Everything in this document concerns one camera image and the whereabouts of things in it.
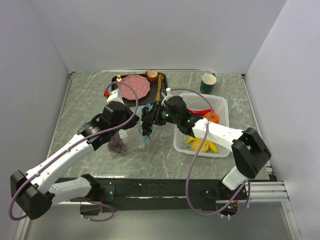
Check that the pink dotted plate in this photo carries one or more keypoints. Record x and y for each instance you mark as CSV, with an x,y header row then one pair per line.
x,y
140,85

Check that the red chili pepper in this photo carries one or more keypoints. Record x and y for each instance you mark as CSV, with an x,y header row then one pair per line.
x,y
200,112

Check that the yellow banana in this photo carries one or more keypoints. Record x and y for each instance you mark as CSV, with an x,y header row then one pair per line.
x,y
212,146

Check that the red grape bunch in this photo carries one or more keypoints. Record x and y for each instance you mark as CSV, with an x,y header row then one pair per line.
x,y
117,146

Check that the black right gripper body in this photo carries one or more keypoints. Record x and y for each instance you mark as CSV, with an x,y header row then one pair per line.
x,y
162,115

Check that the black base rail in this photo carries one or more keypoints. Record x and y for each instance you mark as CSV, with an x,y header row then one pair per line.
x,y
124,204

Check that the black serving tray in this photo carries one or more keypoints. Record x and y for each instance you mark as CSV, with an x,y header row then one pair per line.
x,y
148,99

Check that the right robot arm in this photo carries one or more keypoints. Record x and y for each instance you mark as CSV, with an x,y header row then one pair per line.
x,y
249,151

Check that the dark purple grape bunch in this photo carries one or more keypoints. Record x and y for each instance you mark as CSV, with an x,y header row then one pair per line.
x,y
147,121

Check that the clear zip top bag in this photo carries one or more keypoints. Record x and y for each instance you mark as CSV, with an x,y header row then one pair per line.
x,y
133,137

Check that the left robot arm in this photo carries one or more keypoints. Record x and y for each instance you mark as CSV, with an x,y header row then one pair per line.
x,y
37,190

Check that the gold spoon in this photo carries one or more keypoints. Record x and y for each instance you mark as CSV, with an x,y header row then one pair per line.
x,y
161,77

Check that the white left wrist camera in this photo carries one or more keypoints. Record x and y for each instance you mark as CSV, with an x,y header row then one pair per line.
x,y
114,96

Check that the gold fork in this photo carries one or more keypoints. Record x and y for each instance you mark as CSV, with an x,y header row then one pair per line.
x,y
119,78

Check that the gold knife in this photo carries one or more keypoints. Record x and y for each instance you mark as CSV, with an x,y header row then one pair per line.
x,y
159,85

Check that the yellow lemon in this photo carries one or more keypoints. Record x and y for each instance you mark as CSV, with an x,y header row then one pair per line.
x,y
196,146

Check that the dark green cup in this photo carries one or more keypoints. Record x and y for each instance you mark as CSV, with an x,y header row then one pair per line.
x,y
207,84

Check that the orange small cup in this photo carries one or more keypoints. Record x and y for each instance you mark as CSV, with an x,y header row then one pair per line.
x,y
152,75

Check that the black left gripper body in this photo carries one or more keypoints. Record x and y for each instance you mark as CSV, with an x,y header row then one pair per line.
x,y
130,124

